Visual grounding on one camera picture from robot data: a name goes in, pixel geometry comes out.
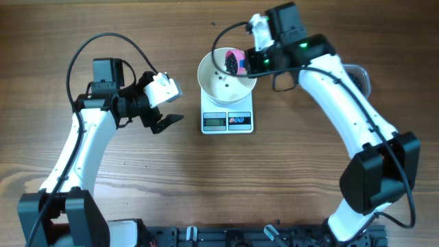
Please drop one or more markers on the black beans in bowl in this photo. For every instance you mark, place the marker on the black beans in bowl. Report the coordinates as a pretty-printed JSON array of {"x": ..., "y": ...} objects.
[{"x": 219, "y": 80}]

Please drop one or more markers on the cream white bowl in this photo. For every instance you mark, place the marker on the cream white bowl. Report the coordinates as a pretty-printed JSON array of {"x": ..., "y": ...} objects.
[{"x": 222, "y": 88}]

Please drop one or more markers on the pink scoop with blue handle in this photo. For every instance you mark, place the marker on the pink scoop with blue handle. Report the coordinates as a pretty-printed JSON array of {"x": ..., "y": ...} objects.
[{"x": 234, "y": 62}]

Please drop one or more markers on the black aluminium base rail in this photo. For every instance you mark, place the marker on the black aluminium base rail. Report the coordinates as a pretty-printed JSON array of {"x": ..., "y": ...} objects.
[{"x": 295, "y": 236}]

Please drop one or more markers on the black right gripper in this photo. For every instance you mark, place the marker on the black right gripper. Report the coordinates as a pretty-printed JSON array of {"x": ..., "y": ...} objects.
[{"x": 251, "y": 62}]

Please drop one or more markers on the white digital kitchen scale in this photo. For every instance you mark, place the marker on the white digital kitchen scale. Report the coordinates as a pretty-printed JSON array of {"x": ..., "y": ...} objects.
[{"x": 236, "y": 118}]

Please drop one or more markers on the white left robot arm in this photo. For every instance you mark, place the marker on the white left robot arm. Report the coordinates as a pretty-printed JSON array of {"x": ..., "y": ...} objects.
[{"x": 63, "y": 211}]

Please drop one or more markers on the black beans in container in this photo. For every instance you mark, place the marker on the black beans in container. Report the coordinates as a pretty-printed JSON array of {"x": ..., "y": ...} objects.
[{"x": 357, "y": 81}]

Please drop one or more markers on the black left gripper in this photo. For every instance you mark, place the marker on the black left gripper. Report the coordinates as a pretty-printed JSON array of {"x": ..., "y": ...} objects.
[{"x": 153, "y": 114}]

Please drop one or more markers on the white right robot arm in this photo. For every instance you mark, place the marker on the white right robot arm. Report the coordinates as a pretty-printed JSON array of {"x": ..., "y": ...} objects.
[{"x": 383, "y": 162}]

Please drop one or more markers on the clear plastic food container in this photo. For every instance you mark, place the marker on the clear plastic food container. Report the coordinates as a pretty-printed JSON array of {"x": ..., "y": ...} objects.
[{"x": 360, "y": 78}]

